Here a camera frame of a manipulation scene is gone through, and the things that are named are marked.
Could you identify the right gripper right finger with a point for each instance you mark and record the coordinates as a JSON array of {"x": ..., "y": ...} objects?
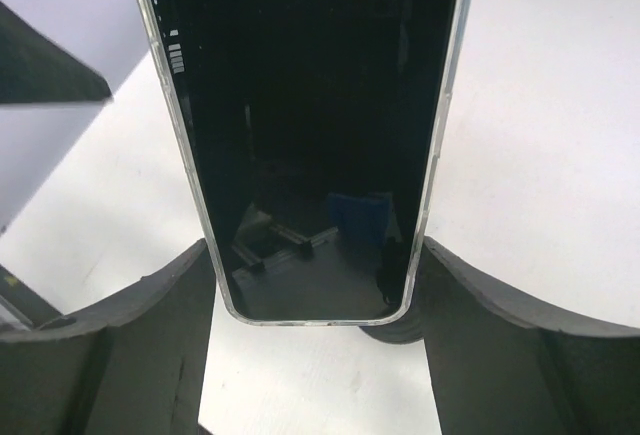
[{"x": 504, "y": 362}]

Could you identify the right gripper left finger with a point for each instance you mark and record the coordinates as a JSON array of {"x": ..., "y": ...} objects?
[{"x": 131, "y": 363}]

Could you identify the black smartphone clear case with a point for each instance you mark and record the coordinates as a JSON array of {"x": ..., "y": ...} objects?
[{"x": 310, "y": 131}]

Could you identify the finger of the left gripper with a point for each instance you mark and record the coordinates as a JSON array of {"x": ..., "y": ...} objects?
[{"x": 35, "y": 70}]

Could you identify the black phone stand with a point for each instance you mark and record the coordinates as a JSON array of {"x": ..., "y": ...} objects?
[{"x": 405, "y": 330}]

